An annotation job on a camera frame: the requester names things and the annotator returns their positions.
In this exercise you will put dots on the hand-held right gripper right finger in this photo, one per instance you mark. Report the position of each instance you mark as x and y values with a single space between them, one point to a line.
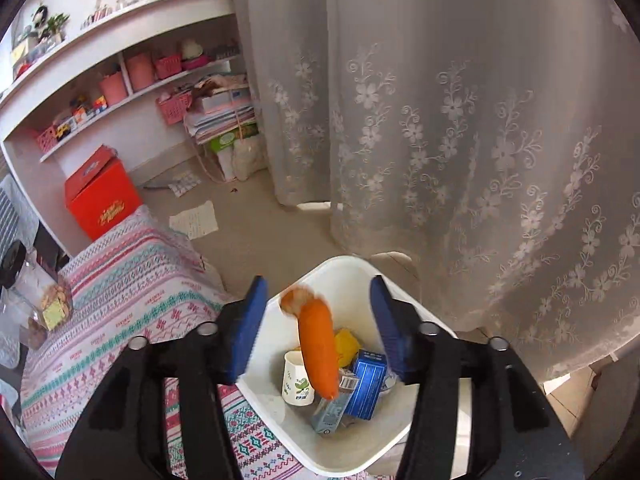
387 330

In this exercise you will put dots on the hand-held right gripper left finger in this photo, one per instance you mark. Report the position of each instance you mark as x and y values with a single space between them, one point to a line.
247 330

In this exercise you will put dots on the yellow snack packet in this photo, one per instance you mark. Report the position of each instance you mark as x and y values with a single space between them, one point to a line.
347 347

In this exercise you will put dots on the white and blue carton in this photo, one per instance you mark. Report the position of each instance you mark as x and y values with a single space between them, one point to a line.
365 385

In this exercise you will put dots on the white paper cup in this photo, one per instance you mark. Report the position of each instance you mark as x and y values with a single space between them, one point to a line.
295 375

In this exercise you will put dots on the orange carrot toy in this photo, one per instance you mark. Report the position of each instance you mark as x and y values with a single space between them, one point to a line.
317 345

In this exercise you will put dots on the white trash bin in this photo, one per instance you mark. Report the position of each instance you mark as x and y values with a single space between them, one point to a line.
330 280

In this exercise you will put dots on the light blue small carton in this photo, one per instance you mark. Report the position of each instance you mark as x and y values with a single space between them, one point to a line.
330 412

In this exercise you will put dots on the white paper sheet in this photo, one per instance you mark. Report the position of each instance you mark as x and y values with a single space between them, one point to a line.
195 220

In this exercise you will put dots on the patterned red green tablecloth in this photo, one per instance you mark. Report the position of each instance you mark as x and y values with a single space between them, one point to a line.
125 285

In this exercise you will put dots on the patterned paper sheet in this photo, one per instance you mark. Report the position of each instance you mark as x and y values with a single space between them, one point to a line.
184 183

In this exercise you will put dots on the white plastic bag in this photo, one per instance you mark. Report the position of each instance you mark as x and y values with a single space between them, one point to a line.
250 160

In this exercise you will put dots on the green and white box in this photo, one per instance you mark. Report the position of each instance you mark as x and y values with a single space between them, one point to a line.
227 141

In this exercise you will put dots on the gold foil packet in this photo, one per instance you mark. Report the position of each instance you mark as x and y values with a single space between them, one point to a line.
52 316

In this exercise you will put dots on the red cardboard box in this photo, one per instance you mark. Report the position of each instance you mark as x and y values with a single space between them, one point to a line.
105 195

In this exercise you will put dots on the stack of papers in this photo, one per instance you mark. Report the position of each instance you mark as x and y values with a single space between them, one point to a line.
220 115

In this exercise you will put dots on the white floral lace curtain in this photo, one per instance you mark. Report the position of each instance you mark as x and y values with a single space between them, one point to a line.
450 110

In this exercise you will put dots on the pink plastic basket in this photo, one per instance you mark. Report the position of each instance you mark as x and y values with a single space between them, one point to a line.
172 107
167 66
46 140

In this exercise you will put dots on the striped quilted sofa cover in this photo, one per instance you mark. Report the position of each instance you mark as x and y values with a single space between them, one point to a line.
12 215

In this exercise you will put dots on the pink storage bin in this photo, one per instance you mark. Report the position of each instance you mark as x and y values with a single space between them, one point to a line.
114 90
140 71

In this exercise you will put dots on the white wall shelf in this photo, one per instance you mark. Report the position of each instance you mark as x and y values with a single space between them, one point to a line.
145 15

